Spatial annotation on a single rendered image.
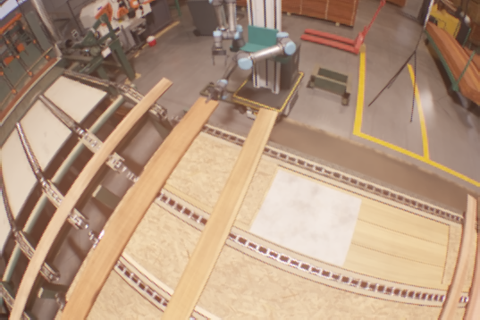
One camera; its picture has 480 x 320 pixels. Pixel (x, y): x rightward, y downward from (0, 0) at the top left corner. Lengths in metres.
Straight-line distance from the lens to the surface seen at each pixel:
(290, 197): 1.32
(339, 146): 2.65
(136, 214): 1.48
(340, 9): 5.83
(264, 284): 1.24
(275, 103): 2.50
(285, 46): 1.86
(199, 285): 1.25
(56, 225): 1.97
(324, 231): 1.31
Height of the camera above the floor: 2.07
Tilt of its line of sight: 54 degrees down
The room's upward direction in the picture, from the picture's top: 10 degrees counter-clockwise
